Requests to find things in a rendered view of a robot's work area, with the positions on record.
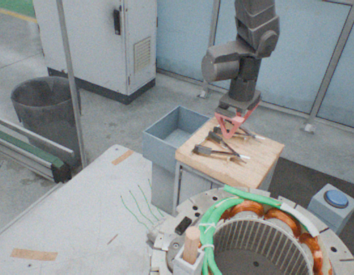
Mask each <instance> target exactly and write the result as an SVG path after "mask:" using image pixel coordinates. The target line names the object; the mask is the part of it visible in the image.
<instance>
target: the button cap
mask: <svg viewBox="0 0 354 275"><path fill-rule="evenodd" d="M326 197H327V199H328V200H329V201H330V202H332V203H333V204H335V205H338V206H344V205H346V202H347V197H345V194H344V193H342V192H340V191H336V190H329V191H328V192H327V194H326Z"/></svg>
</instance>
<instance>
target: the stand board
mask: <svg viewBox="0 0 354 275"><path fill-rule="evenodd" d="M217 125H219V123H218V121H217V120H216V117H213V118H211V120H210V121H208V122H207V123H206V124H205V125H204V126H203V127H202V128H200V130H199V131H198V132H196V133H195V134H194V135H193V136H192V137H190V139H188V140H187V141H186V142H185V143H184V144H183V145H182V146H181V147H180V148H179V149H177V150H176V151H175V159H177V160H179V161H180V162H184V163H185V164H187V165H189V166H191V167H194V168H195V169H197V170H199V171H201V172H203V173H206V174H207V175H209V176H211V177H213V178H216V179H217V180H219V181H221V182H222V183H225V184H227V185H229V186H231V187H246V188H248V193H249V188H251V189H259V187H260V185H261V184H262V182H263V181H264V180H265V178H266V175H267V174H268V173H269V172H270V170H271V168H272V167H273V165H274V164H275V163H276V161H277V159H278V158H279V156H280V155H281V153H282V152H283V148H284V146H285V145H283V144H282V143H279V142H276V141H273V140H271V139H269V138H267V137H265V139H262V138H258V137H256V139H258V140H259V141H261V142H262V143H259V142H257V141H254V140H253V139H251V138H249V140H248V142H246V143H245V144H244V145H243V140H244V137H237V136H232V137H231V138H230V139H226V138H225V137H224V136H223V135H221V134H217V135H218V136H220V137H221V138H223V139H222V140H223V141H224V142H226V143H227V144H228V145H229V146H230V147H231V148H232V149H233V150H234V151H235V152H237V153H240V154H242V155H245V156H248V157H250V158H243V157H241V159H243V160H244V161H245V162H247V163H246V164H245V163H242V162H241V161H240V160H237V159H236V158H235V157H233V159H232V160H231V162H230V163H229V164H226V161H227V157H228V156H221V155H214V154H210V155H207V154H204V153H200V152H195V154H194V155H193V156H192V157H190V151H191V150H192V149H193V148H194V147H195V144H199V143H200V141H202V140H203V139H204V138H205V137H206V136H207V135H208V132H209V131H213V128H214V126H217ZM225 126H226V129H228V130H230V131H231V129H232V128H233V125H231V124H230V123H229V122H227V121H226V123H225ZM203 146H204V147H210V148H212V150H216V151H223V152H229V151H228V150H227V149H226V148H225V147H222V145H221V144H219V143H217V142H215V141H214V140H213V139H211V138H210V139H209V140H208V141H207V142H206V143H205V144H204V145H203Z"/></svg>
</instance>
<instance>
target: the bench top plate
mask: <svg viewBox="0 0 354 275"><path fill-rule="evenodd" d="M128 150H130V149H128V148H126V147H123V146H121V145H118V144H115V145H113V146H112V147H110V148H109V149H108V150H107V151H106V152H104V153H102V155H101V156H99V157H98V158H97V159H96V160H95V161H93V162H92V163H91V164H89V165H88V166H87V167H86V168H85V169H84V170H82V171H81V172H79V174H78V175H76V176H75V177H74V178H72V180H71V181H68V182H67V183H66V184H65V185H64V186H63V187H61V188H60V189H59V190H58V191H57V192H56V193H54V194H53V195H52V196H51V197H50V198H48V199H47V200H46V201H44V202H43V203H42V204H41V205H40V206H38V207H37V208H36V209H34V210H33V211H32V212H31V213H30V214H29V215H27V216H26V217H25V218H24V219H23V220H21V221H20V222H19V223H17V225H16V226H15V227H13V228H11V229H10V230H9V231H8V232H7V233H6V234H4V235H2V237H0V275H148V274H149V269H150V265H149V254H151V259H152V254H153V249H151V248H150V247H149V246H148V245H147V244H146V241H145V240H147V239H148V228H151V227H152V226H153V224H155V223H158V222H159V221H160V220H162V219H163V216H162V215H161V214H160V213H159V210H158V209H157V207H155V206H154V205H151V188H150V186H149V182H150V185H151V171H152V162H151V161H149V160H148V159H146V158H144V157H142V155H141V154H140V153H138V152H134V153H133V154H131V155H130V156H129V157H127V158H126V159H124V161H122V162H120V163H118V165H116V166H114V165H113V163H111V162H113V160H115V159H116V158H118V157H120V156H121V155H123V153H125V152H127V151H128ZM148 178H149V180H148ZM138 186H140V189H142V190H143V192H144V194H143V193H142V191H141V190H140V189H139V187H138ZM129 190H130V191H131V193H132V194H133V195H131V193H130V192H129ZM144 195H145V197H146V199H147V201H148V204H149V206H148V204H147V202H146V199H145V198H144ZM121 196H122V199H123V202H124V203H125V206H127V208H128V209H129V210H130V211H132V212H133V214H134V215H135V216H137V218H138V220H139V222H141V223H139V222H138V220H137V218H136V217H135V216H133V214H132V213H131V212H130V211H128V210H127V208H126V207H125V206H124V204H123V202H122V199H121ZM133 196H134V197H135V199H136V201H137V203H138V206H139V209H140V211H141V212H142V213H143V215H144V216H145V217H147V218H148V219H150V220H151V221H152V222H153V224H152V222H150V221H149V220H148V219H146V218H145V217H143V215H142V214H141V213H140V211H139V209H138V206H137V204H136V201H135V199H134V198H133ZM149 207H150V210H151V211H152V213H153V214H154V216H153V215H152V213H151V212H150V210H149ZM155 216H156V217H157V218H158V219H159V220H157V219H156V218H155ZM143 223H145V224H146V225H147V227H148V228H147V227H146V226H145V225H144V224H143ZM14 248H18V249H27V250H36V251H47V252H55V253H58V255H57V257H56V259H55V261H37V260H31V259H18V258H13V257H10V255H11V253H12V251H13V249H14Z"/></svg>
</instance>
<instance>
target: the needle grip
mask: <svg viewBox="0 0 354 275"><path fill-rule="evenodd" d="M200 234H201V232H200V230H199V229H198V228H196V227H190V228H188V229H187V230H186V239H185V246H184V256H183V260H184V261H186V262H187V263H189V264H190V265H194V264H195V262H196V259H197V249H198V245H199V239H200Z"/></svg>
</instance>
